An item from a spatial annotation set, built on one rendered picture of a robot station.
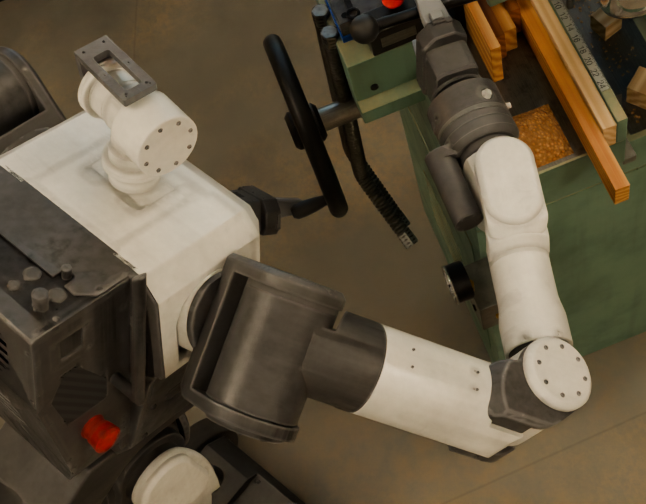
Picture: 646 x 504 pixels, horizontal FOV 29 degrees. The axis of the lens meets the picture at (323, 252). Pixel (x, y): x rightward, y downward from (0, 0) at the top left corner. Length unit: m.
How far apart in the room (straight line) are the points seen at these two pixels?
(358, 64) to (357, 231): 1.00
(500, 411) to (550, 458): 1.26
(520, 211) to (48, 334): 0.52
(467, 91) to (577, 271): 0.75
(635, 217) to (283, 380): 1.02
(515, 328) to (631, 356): 1.23
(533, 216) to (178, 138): 0.40
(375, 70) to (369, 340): 0.66
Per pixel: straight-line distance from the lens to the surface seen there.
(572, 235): 1.98
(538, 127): 1.67
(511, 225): 1.33
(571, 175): 1.70
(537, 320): 1.30
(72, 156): 1.27
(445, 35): 1.45
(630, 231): 2.07
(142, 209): 1.21
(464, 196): 1.38
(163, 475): 1.49
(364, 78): 1.74
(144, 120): 1.14
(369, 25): 1.46
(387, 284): 2.60
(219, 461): 2.32
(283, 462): 2.51
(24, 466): 1.45
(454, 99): 1.42
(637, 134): 1.81
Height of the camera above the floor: 2.36
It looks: 63 degrees down
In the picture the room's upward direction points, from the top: 24 degrees counter-clockwise
